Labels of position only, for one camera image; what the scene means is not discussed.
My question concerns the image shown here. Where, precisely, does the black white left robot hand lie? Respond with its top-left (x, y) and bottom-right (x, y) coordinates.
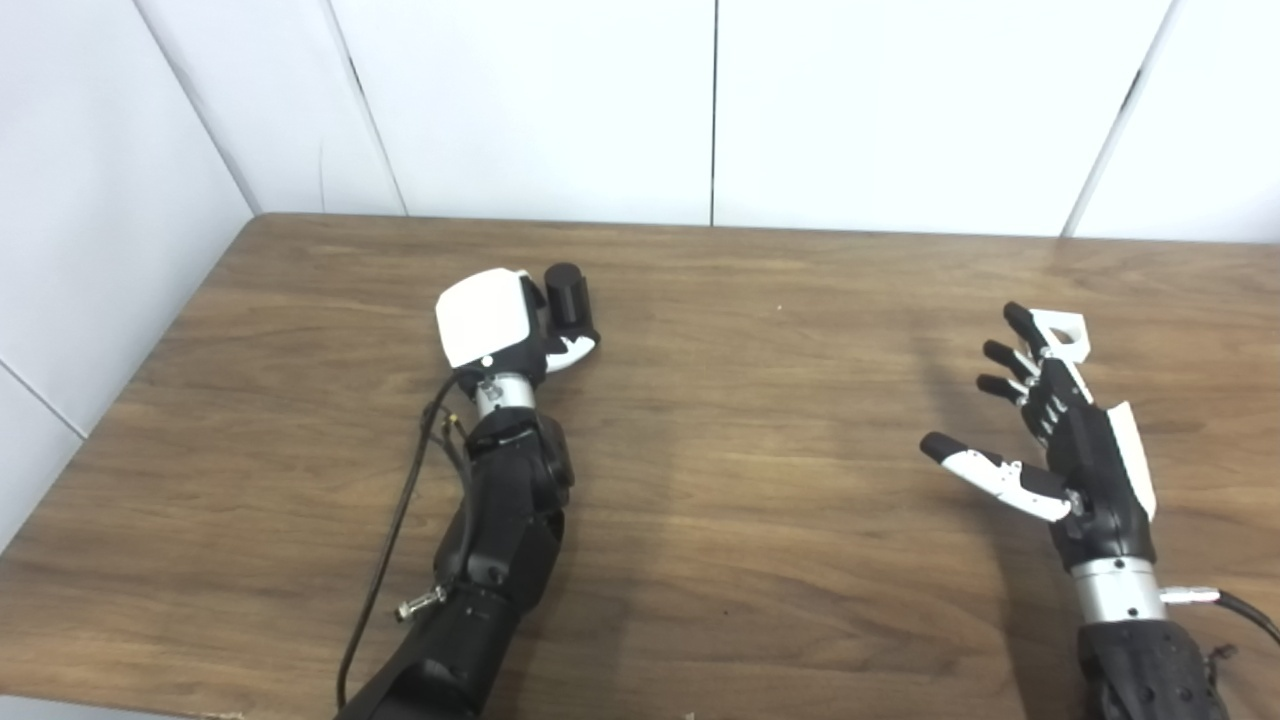
top-left (435, 266), bottom-right (603, 391)

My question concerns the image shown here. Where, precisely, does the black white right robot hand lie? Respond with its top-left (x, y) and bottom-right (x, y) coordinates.
top-left (920, 302), bottom-right (1159, 573)

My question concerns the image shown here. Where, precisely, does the black peg with square base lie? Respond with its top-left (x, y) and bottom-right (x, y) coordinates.
top-left (543, 262), bottom-right (601, 336)

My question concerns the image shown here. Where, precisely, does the white square piece with hole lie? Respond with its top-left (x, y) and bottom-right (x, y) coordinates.
top-left (1030, 310), bottom-right (1089, 363)

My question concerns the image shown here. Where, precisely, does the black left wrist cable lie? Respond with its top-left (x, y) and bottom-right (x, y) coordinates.
top-left (335, 375), bottom-right (471, 711)

